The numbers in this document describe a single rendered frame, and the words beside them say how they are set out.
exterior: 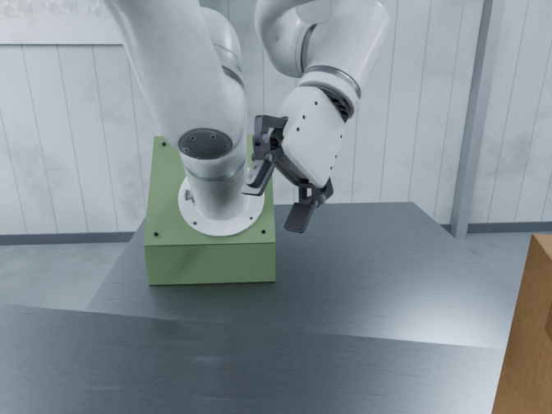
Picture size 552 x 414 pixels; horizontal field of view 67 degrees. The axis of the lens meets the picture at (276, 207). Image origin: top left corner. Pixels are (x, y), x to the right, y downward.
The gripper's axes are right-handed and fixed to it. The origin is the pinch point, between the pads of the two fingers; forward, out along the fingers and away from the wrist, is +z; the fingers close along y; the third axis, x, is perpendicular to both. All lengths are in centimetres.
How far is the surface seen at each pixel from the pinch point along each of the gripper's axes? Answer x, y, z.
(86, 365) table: -31.0, -6.6, 29.7
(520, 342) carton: 24.4, -18.7, 3.6
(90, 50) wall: -245, -29, -104
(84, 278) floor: -226, -95, 25
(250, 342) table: -16.1, -24.0, 15.8
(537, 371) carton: 27.1, -14.4, 6.8
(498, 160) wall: -59, -250, -174
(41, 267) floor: -261, -82, 31
